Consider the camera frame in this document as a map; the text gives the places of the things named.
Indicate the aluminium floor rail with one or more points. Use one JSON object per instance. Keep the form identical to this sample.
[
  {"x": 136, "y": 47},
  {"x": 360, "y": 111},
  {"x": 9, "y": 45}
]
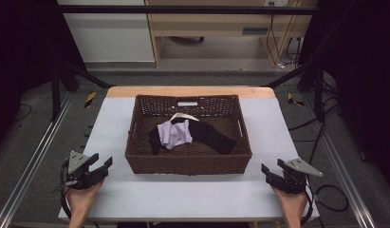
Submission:
[
  {"x": 344, "y": 171},
  {"x": 28, "y": 167}
]

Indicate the dark curtain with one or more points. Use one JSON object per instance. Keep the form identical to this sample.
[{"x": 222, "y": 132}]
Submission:
[
  {"x": 22, "y": 63},
  {"x": 363, "y": 79}
]

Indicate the black cloth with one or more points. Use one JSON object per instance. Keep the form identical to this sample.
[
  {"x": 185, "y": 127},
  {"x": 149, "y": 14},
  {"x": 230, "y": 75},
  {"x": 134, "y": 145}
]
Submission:
[{"x": 211, "y": 134}]

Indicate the beige cloth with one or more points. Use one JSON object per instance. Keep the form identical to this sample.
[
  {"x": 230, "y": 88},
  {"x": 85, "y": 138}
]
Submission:
[{"x": 186, "y": 116}]

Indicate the white cabinet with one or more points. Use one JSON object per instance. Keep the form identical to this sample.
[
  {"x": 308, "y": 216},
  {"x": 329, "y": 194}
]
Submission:
[{"x": 110, "y": 34}]

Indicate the brown wicker basket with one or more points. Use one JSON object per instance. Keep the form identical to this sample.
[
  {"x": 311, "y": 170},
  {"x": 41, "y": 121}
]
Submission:
[{"x": 186, "y": 163}]

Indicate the person's left hand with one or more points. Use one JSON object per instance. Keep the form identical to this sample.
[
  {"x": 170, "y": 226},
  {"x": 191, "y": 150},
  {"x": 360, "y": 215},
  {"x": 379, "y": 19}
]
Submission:
[{"x": 82, "y": 199}]

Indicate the black yellow striped tape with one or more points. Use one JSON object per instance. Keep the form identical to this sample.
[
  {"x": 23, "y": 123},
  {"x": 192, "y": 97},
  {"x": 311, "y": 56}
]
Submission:
[
  {"x": 292, "y": 99},
  {"x": 90, "y": 100}
]

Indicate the black horizontal frame bar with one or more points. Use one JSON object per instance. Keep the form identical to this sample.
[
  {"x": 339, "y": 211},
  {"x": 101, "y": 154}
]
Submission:
[{"x": 183, "y": 9}]

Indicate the light grey table mat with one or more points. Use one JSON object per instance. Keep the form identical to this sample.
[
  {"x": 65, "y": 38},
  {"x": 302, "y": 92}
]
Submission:
[{"x": 183, "y": 196}]

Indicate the light wooden desk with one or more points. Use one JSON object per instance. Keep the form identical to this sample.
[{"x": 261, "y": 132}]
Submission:
[{"x": 214, "y": 23}]

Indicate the person's right hand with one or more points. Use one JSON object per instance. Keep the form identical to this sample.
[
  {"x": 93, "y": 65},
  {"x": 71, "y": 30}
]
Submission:
[{"x": 293, "y": 204}]

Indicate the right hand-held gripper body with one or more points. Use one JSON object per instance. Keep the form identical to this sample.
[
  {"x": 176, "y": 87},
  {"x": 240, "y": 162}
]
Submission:
[{"x": 295, "y": 177}]

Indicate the black metal stand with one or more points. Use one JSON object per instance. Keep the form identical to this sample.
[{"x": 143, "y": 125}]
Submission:
[
  {"x": 55, "y": 95},
  {"x": 319, "y": 95}
]

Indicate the lavender cloth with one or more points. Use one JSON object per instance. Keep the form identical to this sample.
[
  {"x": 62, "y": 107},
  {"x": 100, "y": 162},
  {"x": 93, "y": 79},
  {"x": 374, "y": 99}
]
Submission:
[{"x": 175, "y": 134}]

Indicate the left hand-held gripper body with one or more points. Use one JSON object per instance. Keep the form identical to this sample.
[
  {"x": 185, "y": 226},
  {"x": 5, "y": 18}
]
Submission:
[{"x": 76, "y": 161}]

